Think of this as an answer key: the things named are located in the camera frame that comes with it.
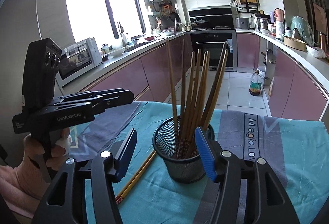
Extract wooden chopstick red end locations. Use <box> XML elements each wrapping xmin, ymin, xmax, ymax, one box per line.
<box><xmin>200</xmin><ymin>49</ymin><xmax>229</xmax><ymax>132</ymax></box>

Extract pink sleeve forearm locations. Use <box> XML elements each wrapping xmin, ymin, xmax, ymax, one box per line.
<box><xmin>1</xmin><ymin>163</ymin><xmax>47</xmax><ymax>220</ymax></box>

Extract left hand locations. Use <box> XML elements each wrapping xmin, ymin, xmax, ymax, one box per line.
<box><xmin>16</xmin><ymin>135</ymin><xmax>67</xmax><ymax>199</ymax></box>

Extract white bowl on counter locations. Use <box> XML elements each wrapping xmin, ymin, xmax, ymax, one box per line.
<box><xmin>108</xmin><ymin>47</ymin><xmax>125</xmax><ymax>58</ymax></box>

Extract silver microwave oven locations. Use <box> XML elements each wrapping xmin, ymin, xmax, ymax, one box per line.
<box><xmin>56</xmin><ymin>37</ymin><xmax>102</xmax><ymax>87</ymax></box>

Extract teal grey tablecloth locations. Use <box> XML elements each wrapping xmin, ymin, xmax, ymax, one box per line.
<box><xmin>70</xmin><ymin>102</ymin><xmax>328</xmax><ymax>223</ymax></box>

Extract black mesh utensil holder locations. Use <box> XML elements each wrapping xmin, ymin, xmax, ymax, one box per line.
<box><xmin>152</xmin><ymin>118</ymin><xmax>205</xmax><ymax>184</ymax></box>

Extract black built-in oven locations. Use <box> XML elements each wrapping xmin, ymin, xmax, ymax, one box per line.
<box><xmin>190</xmin><ymin>29</ymin><xmax>237</xmax><ymax>72</ymax></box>

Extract oil bottle on floor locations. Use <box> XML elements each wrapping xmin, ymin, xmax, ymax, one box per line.
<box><xmin>249</xmin><ymin>70</ymin><xmax>263</xmax><ymax>96</ymax></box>

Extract black range hood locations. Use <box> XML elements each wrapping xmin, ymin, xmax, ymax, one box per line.
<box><xmin>189</xmin><ymin>6</ymin><xmax>234</xmax><ymax>29</ymax></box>

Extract white plastic bag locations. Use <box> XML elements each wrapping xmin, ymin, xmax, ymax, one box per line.
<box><xmin>306</xmin><ymin>45</ymin><xmax>326</xmax><ymax>58</ymax></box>

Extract wooden tray on counter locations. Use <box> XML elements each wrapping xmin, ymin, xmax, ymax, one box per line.
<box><xmin>283</xmin><ymin>36</ymin><xmax>307</xmax><ymax>52</ymax></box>

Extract black shelf rack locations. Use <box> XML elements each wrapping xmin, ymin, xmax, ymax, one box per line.
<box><xmin>229</xmin><ymin>0</ymin><xmax>260</xmax><ymax>14</ymax></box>

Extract pink kettle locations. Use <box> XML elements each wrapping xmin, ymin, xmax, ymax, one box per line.
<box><xmin>274</xmin><ymin>8</ymin><xmax>285</xmax><ymax>28</ymax></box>

